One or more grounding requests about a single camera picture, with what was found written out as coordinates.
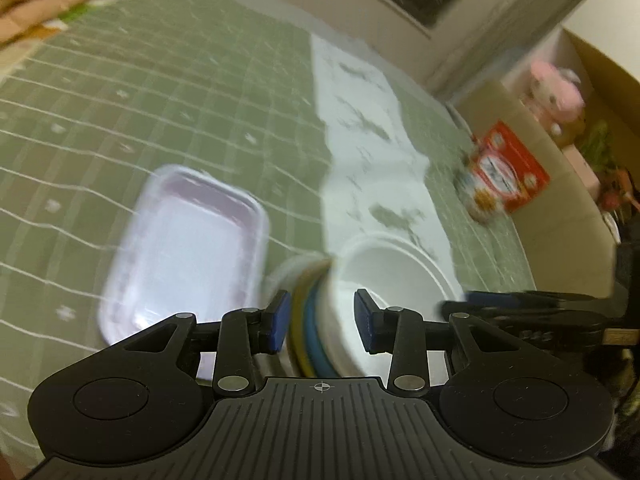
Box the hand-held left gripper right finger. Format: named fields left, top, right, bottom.
left=355, top=290, right=531, bottom=395

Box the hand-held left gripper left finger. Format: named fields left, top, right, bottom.
left=111, top=290, right=292, bottom=396

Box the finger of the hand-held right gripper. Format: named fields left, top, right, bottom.
left=440, top=290, right=615, bottom=351

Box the yellow plate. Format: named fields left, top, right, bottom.
left=287, top=260, right=321, bottom=376

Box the blue plate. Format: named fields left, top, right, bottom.
left=301, top=280, right=335, bottom=377

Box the white plastic bowl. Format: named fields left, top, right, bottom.
left=320, top=232, right=468, bottom=378

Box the cardboard box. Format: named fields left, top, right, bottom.
left=456, top=79, right=622, bottom=292
left=560, top=25, right=640, bottom=128

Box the lilac rectangular plastic container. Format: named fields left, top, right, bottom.
left=97, top=164, right=271, bottom=347

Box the cereal bag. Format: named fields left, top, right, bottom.
left=454, top=120, right=551, bottom=224

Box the green plush toy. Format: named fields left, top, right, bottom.
left=579, top=120, right=632, bottom=173

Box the pink plush toy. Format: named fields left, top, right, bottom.
left=529, top=59, right=587, bottom=135

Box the white deer printed cloth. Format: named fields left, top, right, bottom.
left=309, top=34, right=468, bottom=303

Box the green grid bedsheet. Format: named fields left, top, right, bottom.
left=0, top=0, right=533, bottom=461

